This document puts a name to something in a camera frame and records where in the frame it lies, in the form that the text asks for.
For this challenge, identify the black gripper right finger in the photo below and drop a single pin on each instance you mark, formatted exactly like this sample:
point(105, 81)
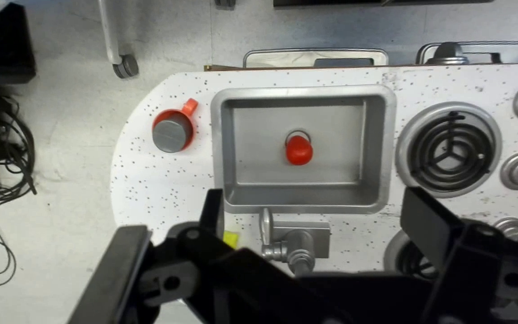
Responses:
point(433, 227)

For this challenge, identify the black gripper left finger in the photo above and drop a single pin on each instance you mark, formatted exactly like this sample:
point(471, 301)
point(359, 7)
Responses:
point(116, 276)

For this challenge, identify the white speckled toy kitchen counter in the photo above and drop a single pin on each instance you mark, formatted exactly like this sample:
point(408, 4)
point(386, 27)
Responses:
point(170, 180)

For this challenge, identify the red cup with gray lid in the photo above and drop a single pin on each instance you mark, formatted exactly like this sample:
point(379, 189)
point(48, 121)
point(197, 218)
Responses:
point(172, 132)

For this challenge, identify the small black coil burner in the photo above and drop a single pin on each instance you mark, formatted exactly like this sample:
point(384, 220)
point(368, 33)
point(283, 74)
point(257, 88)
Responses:
point(399, 254)

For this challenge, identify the large black coil burner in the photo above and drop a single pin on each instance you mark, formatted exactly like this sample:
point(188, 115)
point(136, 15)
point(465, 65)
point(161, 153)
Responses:
point(427, 150)

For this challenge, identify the yellow green ball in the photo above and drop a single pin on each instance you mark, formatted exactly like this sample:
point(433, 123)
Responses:
point(231, 238)

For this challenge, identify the gray toy sink basin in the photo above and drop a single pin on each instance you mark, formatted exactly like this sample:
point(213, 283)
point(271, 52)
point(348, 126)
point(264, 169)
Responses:
point(332, 155)

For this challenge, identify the gray toy faucet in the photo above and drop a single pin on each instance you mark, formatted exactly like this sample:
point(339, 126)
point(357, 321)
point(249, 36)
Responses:
point(298, 240)

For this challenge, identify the small red round toy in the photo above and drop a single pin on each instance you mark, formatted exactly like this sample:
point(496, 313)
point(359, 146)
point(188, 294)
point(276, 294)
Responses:
point(300, 150)

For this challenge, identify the metal leg with caster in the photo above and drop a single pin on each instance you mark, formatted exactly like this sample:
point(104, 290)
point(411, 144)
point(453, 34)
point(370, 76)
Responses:
point(127, 65)

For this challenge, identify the black cabinet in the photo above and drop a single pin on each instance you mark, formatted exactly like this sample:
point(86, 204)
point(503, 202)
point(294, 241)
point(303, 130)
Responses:
point(1, 54)

